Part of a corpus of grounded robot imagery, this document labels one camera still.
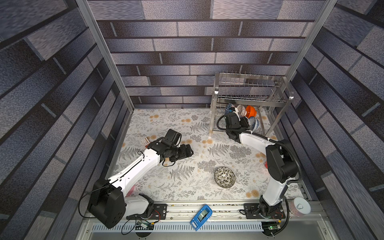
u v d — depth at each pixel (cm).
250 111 103
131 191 79
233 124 74
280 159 49
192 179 85
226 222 72
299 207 70
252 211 74
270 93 92
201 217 68
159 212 73
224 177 84
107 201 40
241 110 103
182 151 71
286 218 71
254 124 95
